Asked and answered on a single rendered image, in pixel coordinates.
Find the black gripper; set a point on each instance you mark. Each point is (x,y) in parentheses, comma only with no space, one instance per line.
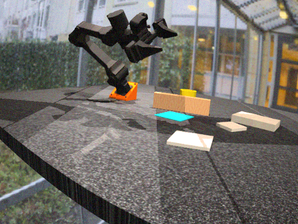
(139,47)

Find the yellow cup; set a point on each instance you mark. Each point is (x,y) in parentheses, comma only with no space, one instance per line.
(186,92)

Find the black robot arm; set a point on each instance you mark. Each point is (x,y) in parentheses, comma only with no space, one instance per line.
(115,70)

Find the orange wooden bar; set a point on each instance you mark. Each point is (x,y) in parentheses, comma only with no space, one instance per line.
(181,103)

